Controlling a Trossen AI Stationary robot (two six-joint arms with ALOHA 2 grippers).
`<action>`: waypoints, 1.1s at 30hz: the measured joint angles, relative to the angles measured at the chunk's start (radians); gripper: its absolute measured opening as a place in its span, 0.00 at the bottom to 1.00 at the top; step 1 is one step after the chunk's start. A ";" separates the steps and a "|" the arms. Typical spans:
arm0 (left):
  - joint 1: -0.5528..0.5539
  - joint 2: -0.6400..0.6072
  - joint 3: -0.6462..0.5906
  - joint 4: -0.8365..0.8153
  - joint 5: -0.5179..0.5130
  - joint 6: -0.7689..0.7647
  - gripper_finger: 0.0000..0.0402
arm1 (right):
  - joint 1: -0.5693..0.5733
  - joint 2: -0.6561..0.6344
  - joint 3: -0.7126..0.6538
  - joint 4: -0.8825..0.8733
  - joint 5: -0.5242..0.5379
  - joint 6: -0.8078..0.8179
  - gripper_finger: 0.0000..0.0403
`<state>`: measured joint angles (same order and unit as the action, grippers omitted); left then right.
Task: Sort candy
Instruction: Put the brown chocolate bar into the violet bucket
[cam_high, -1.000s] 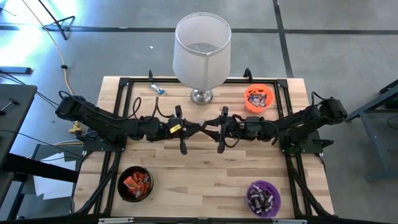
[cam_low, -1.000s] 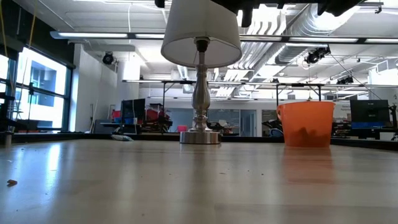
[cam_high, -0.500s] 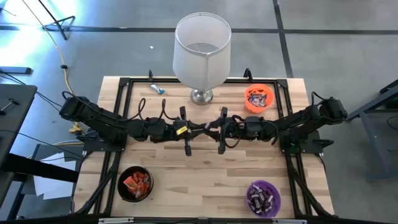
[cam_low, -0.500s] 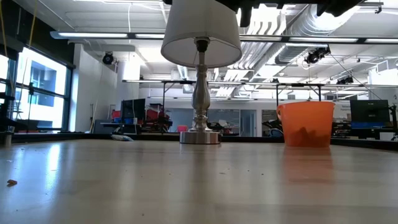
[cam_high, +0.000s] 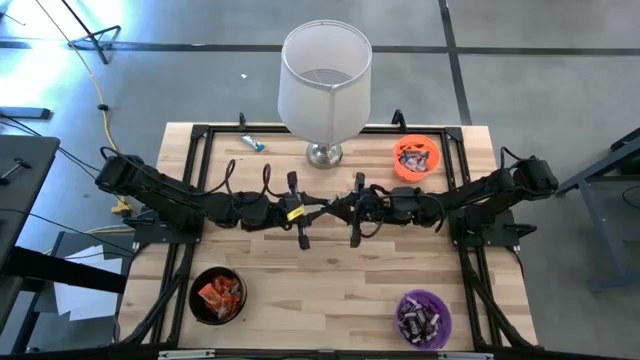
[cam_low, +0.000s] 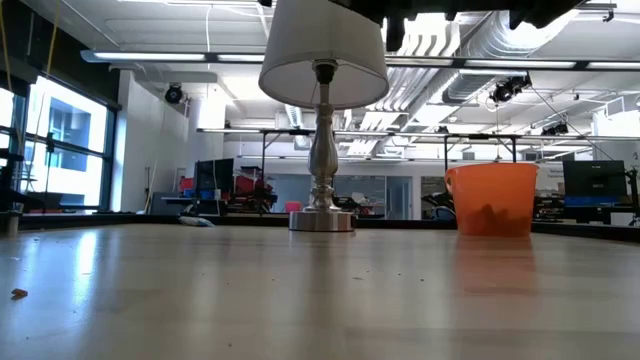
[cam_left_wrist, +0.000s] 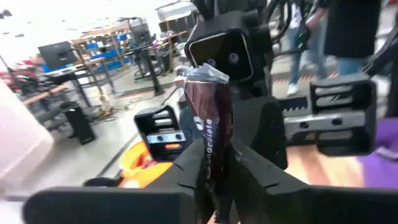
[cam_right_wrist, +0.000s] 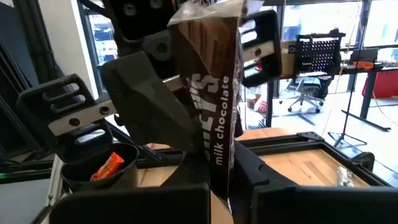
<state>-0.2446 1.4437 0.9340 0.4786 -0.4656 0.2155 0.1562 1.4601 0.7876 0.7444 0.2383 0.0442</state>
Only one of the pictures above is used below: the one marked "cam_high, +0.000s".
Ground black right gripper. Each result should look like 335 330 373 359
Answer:
328 172 399 249

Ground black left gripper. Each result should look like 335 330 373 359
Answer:
272 171 332 251

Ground purple plastic bucket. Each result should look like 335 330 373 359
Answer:
393 288 454 351

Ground black plastic bucket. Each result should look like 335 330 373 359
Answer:
188 266 249 326

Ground orange pumpkin bucket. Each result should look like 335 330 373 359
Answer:
392 133 443 184

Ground silver lamp with white shade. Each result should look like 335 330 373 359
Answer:
277 19 374 171

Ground white paper sheets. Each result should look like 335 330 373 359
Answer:
52 243 126 322

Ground black metal stand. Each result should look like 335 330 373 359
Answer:
59 0 123 65

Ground dark grey side table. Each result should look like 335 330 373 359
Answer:
0 134 61 271

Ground black flat bar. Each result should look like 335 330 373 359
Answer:
0 106 52 121

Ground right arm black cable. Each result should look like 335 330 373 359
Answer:
359 184 449 239

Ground black aluminium table frame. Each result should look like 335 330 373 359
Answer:
114 122 539 360

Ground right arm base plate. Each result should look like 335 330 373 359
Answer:
449 208 539 249

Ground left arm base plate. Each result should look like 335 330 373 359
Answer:
122 209 207 246

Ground yellow extension cable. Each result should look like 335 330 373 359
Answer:
33 0 134 215

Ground black floor cable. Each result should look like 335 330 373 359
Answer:
0 113 136 201

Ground grey metal cart frame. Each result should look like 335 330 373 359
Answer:
554 127 640 291

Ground black frame beam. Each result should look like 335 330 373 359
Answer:
0 246 127 296

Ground black T-shaped handle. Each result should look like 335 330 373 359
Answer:
0 157 32 186

